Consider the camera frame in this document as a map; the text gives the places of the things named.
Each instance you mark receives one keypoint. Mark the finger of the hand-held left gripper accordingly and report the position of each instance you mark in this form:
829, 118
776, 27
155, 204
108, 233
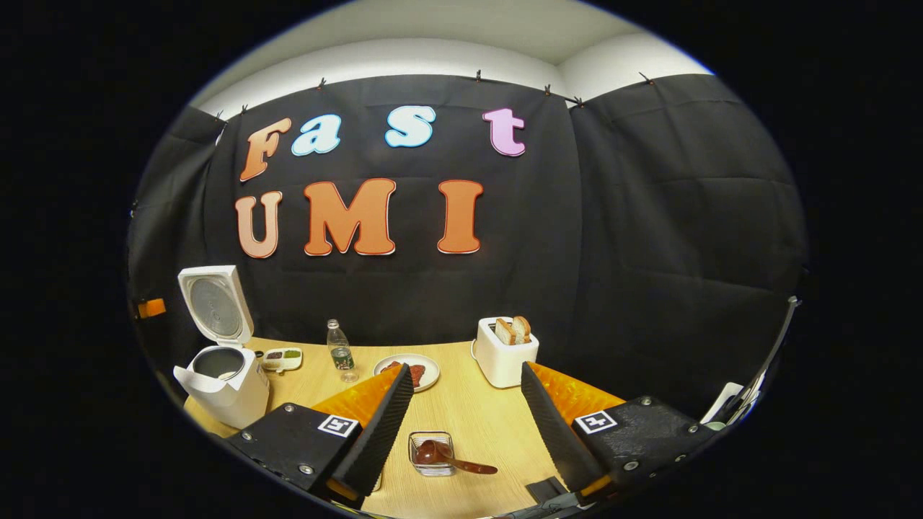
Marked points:
151, 308

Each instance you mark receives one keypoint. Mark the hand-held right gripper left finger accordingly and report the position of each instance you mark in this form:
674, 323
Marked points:
378, 432

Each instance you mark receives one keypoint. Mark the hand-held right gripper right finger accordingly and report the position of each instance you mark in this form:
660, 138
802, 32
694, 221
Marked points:
555, 432

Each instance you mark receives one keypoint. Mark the brown wooden spoon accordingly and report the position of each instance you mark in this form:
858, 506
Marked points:
461, 465

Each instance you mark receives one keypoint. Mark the white rice cooker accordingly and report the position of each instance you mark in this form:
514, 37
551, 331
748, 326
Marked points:
231, 396

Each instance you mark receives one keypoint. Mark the black tape patch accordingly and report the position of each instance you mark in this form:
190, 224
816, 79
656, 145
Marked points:
546, 490

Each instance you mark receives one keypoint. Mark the red meat piece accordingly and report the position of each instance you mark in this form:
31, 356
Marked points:
417, 373
391, 366

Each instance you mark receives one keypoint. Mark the white round plate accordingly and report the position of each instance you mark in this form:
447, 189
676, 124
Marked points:
431, 375

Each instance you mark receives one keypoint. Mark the clear plastic bottle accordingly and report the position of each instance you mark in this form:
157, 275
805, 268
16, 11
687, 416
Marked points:
342, 357

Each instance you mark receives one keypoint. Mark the white toaster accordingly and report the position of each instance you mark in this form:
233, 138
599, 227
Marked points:
505, 364

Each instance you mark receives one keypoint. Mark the toast slice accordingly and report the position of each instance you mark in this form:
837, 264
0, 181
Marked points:
522, 328
505, 331

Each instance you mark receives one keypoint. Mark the white seasoning tray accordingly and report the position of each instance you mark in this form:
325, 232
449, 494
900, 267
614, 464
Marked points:
283, 358

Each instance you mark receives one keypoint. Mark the black backdrop cloth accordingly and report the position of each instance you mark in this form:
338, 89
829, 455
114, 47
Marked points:
577, 252

